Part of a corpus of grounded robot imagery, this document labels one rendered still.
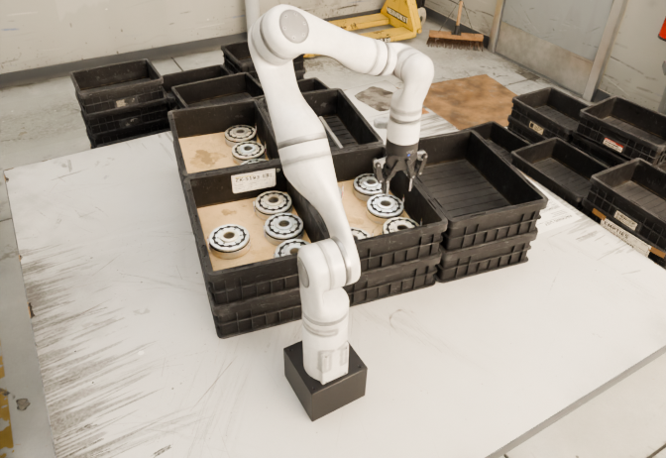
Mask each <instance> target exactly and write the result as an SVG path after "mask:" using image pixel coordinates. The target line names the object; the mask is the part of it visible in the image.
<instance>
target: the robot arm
mask: <svg viewBox="0 0 666 458"><path fill-rule="evenodd" d="M248 45H249V50H250V54H251V57H252V60H253V63H254V66H255V68H256V71H257V74H258V77H259V80H260V82H261V85H262V88H263V91H264V93H265V96H266V100H267V104H268V108H269V112H270V116H271V120H272V124H273V127H274V131H275V135H276V140H277V149H278V153H279V157H280V161H281V165H282V169H283V173H284V175H285V177H286V178H287V179H288V181H289V182H290V183H291V184H292V185H293V186H294V187H295V188H296V190H297V191H299V192H300V193H301V194H302V195H303V196H304V197H305V198H306V199H307V200H308V201H309V202H310V203H311V204H312V205H313V206H314V207H315V208H316V210H317V211H318V212H319V213H320V215H321V216H322V218H323V220H324V222H325V224H326V226H327V228H328V231H329V234H330V238H329V239H325V240H322V241H318V242H315V243H311V244H307V245H304V246H302V247H301V248H300V249H299V251H298V254H297V266H298V275H299V287H300V297H301V304H302V342H303V366H304V369H305V371H306V373H307V374H308V375H309V376H310V377H312V378H313V379H316V380H318V381H320V382H321V384H322V385H324V384H326V383H328V382H330V381H332V380H334V379H337V378H339V377H341V376H343V375H345V374H347V373H348V358H349V343H348V342H347V339H348V318H349V297H348V295H347V294H346V292H345V291H344V290H343V289H342V288H341V286H347V285H350V284H352V283H355V282H356V281H357V280H358V279H359V277H360V274H361V267H360V259H359V256H358V252H357V249H356V245H355V242H354V239H353V236H352V232H351V229H350V226H349V223H348V220H347V217H346V214H345V210H344V207H343V204H342V200H341V196H340V192H339V188H338V184H337V179H336V175H335V171H334V167H333V162H332V157H331V152H330V148H329V144H328V140H327V136H326V132H325V130H324V127H323V125H322V123H321V122H320V120H319V119H318V117H317V116H316V114H315V113H314V112H313V110H312V109H311V108H310V106H309V105H308V104H307V103H306V101H305V100H304V98H303V97H302V95H301V93H300V91H299V88H298V85H297V82H296V78H295V74H294V69H293V63H292V60H293V59H294V58H296V57H298V56H299V55H301V54H317V55H324V56H328V57H332V58H334V59H336V60H337V61H338V62H339V63H341V64H342V65H343V66H345V67H346V68H348V69H350V70H353V71H355V72H358V73H363V74H367V75H372V76H378V77H384V76H387V75H389V74H390V75H393V76H395V77H397V78H398V79H400V80H401V81H402V82H404V88H402V89H398V90H397V91H395V92H394V93H393V95H392V97H391V102H390V111H389V115H388V116H383V117H376V118H375V119H374V127H375V128H377V129H385V130H387V140H386V153H385V155H384V157H383V158H381V159H378V160H377V159H376V158H374V159H373V160H372V162H373V169H374V176H375V179H376V180H377V181H378V183H381V184H382V186H381V191H382V193H383V194H384V195H385V196H388V195H389V182H390V180H391V178H392V177H393V176H394V175H395V173H396V172H398V171H404V170H406V172H407V175H406V176H405V184H404V187H405V189H406V190H407V191H411V189H412V188H413V182H414V178H415V177H416V176H417V175H422V173H423V170H424V167H425V164H426V161H427V158H428V155H427V154H426V153H425V152H424V151H423V150H420V151H419V152H417V150H418V142H419V135H420V118H421V111H422V103H423V101H424V98H425V96H426V94H427V92H428V89H429V87H430V85H431V82H432V80H433V76H434V66H433V62H432V60H431V59H430V58H429V57H428V56H426V55H425V54H423V53H421V52H420V51H418V50H416V49H415V48H413V47H411V46H408V45H404V44H399V43H386V42H383V41H379V40H375V39H372V38H367V37H363V36H360V35H357V34H354V33H351V32H348V31H346V30H343V29H341V28H339V27H337V26H335V25H332V24H330V23H328V22H326V21H324V20H322V19H319V18H317V17H315V16H313V15H311V14H309V13H307V12H305V11H303V10H301V9H298V8H296V7H293V6H290V5H283V4H281V5H277V6H274V7H273V8H272V9H270V10H269V11H268V12H266V13H265V14H264V15H263V16H262V17H260V18H259V19H258V20H257V21H256V22H255V23H254V24H253V25H252V26H251V28H250V30H249V33H248ZM415 159H416V162H415V165H414V168H413V165H412V163H413V162H414V160H415ZM384 163H386V165H385V167H384V172H383V173H382V168H383V165H384Z"/></svg>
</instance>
